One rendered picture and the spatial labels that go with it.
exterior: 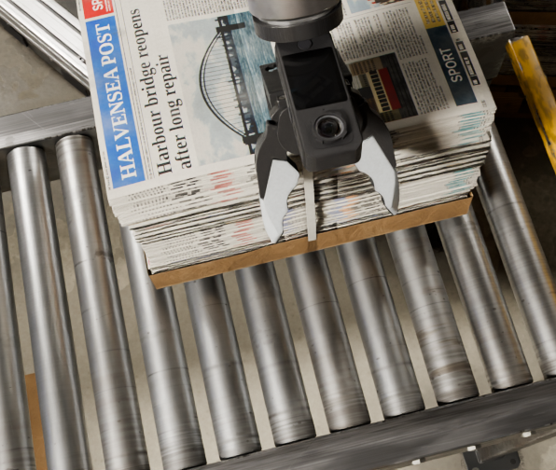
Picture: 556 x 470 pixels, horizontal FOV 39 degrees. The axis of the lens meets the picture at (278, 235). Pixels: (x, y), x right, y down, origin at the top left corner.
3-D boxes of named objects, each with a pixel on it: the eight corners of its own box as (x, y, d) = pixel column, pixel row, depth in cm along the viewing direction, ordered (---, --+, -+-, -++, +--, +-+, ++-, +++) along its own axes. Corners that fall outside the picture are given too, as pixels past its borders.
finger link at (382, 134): (406, 149, 70) (352, 78, 66) (410, 158, 69) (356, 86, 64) (362, 180, 71) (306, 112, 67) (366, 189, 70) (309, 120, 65)
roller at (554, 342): (461, 55, 111) (467, 34, 106) (583, 382, 95) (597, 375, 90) (426, 63, 111) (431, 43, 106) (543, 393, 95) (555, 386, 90)
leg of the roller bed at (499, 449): (496, 429, 166) (609, 369, 102) (505, 457, 164) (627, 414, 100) (469, 436, 166) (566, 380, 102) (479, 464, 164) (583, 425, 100)
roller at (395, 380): (333, 76, 108) (308, 67, 105) (437, 418, 92) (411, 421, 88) (308, 94, 111) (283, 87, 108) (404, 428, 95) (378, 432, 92)
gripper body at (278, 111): (347, 105, 74) (330, -22, 67) (370, 150, 67) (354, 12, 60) (267, 124, 74) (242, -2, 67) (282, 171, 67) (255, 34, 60)
